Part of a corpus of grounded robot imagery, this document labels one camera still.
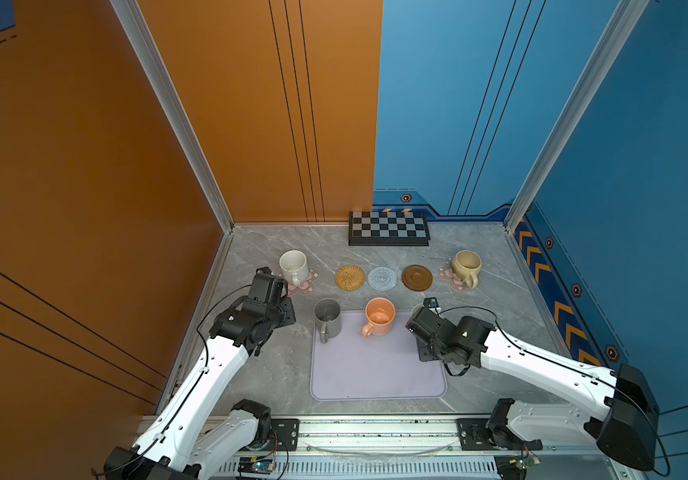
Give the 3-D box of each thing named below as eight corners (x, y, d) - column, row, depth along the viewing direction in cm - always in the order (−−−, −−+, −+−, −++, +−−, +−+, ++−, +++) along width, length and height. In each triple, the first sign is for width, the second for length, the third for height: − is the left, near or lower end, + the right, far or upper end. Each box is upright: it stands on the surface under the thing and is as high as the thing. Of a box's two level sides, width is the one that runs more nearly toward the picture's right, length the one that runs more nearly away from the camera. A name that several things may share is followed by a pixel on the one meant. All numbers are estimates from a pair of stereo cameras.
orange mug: (361, 342, 89) (362, 330, 83) (361, 310, 96) (361, 297, 90) (394, 342, 89) (397, 330, 83) (391, 310, 96) (394, 297, 90)
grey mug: (315, 347, 89) (311, 332, 81) (317, 316, 96) (314, 298, 87) (340, 347, 89) (339, 332, 81) (341, 316, 96) (340, 298, 87)
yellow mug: (447, 288, 103) (454, 273, 96) (451, 263, 110) (458, 247, 103) (472, 295, 101) (480, 280, 94) (474, 269, 108) (483, 253, 101)
